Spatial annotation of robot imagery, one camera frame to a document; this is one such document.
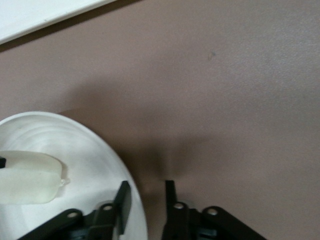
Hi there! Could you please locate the white rabbit print tray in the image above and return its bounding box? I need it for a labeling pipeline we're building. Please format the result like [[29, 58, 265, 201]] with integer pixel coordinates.
[[0, 0, 118, 46]]

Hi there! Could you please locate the translucent white block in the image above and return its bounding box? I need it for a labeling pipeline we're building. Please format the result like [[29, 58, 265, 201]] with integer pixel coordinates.
[[0, 150, 71, 205]]

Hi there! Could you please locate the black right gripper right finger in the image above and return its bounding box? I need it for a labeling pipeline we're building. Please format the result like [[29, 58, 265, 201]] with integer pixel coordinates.
[[161, 180, 198, 240]]

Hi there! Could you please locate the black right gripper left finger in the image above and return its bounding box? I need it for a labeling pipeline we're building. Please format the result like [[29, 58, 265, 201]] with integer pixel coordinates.
[[84, 181, 132, 240]]

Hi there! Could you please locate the brown table cover mat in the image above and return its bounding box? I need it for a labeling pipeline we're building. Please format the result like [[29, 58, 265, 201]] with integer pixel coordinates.
[[0, 0, 320, 240]]

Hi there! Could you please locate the white round plate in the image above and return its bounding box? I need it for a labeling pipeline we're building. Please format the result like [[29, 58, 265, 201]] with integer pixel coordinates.
[[0, 111, 150, 240]]

